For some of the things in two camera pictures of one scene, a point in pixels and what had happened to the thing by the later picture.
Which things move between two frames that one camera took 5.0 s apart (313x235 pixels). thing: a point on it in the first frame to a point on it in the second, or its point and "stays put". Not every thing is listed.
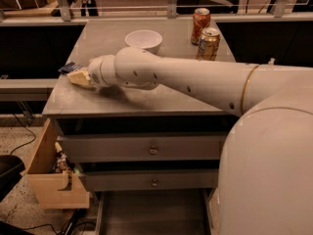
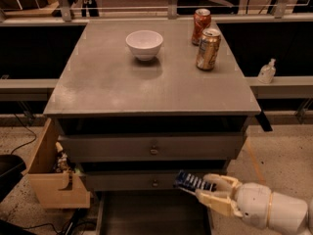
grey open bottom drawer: [154, 212] stays put
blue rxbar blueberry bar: [70, 67] to [191, 182]
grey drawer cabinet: [152, 154] stays put
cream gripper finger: [84, 69] to [225, 184]
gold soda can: [208, 44] stays put
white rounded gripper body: [95, 72] to [252, 201]
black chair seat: [11, 167] stays put
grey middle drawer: [151, 179] stays put
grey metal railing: [282, 11] stays put
